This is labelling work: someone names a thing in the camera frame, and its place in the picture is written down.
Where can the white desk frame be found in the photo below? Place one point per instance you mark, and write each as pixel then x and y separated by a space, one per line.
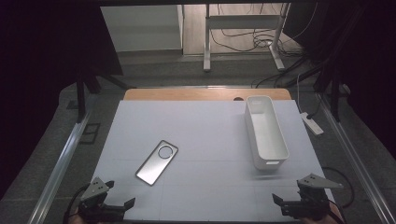
pixel 243 21

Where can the white cabinet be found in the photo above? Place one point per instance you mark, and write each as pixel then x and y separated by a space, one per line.
pixel 143 28

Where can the white board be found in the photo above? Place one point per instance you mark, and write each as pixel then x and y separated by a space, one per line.
pixel 202 130

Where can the black floor socket plate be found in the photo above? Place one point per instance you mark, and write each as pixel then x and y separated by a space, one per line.
pixel 90 133

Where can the person's left hand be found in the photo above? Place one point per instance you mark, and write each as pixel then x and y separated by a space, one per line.
pixel 74 220

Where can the aluminium rail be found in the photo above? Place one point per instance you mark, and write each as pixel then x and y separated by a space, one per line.
pixel 355 161
pixel 62 165

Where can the person's right hand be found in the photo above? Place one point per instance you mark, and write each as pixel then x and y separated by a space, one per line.
pixel 334 215

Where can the white power strip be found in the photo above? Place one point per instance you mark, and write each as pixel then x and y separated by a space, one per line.
pixel 313 124

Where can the black curtain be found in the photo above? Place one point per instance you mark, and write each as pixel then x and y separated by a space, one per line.
pixel 367 62
pixel 40 77

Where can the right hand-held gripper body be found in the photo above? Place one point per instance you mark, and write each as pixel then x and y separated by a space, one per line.
pixel 313 199

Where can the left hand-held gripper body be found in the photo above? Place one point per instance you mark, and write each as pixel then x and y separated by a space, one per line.
pixel 93 189

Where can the white plastic storage bin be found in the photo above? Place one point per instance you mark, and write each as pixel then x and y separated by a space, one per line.
pixel 266 137

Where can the dark phone case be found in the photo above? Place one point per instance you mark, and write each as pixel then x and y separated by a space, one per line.
pixel 154 166

